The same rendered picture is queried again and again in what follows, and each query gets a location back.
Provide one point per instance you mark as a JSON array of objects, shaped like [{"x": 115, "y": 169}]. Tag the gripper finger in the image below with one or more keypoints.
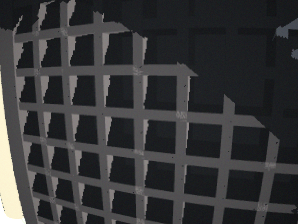
[{"x": 8, "y": 189}]

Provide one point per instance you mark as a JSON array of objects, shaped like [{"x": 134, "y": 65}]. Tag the black well plate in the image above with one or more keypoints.
[{"x": 178, "y": 46}]

